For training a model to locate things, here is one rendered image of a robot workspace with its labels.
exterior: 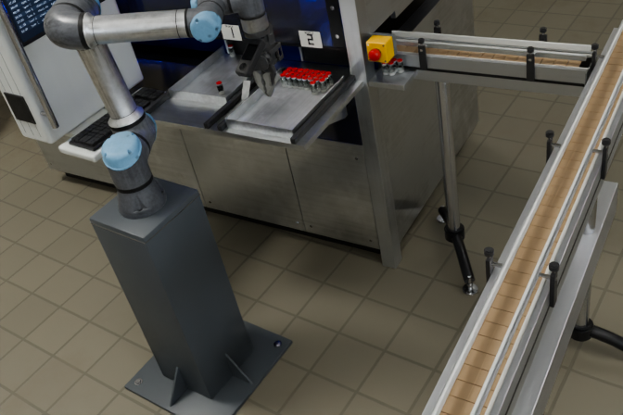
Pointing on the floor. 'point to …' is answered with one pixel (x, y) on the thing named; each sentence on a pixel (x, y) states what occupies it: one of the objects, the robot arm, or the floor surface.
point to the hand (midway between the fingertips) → (267, 94)
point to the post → (367, 99)
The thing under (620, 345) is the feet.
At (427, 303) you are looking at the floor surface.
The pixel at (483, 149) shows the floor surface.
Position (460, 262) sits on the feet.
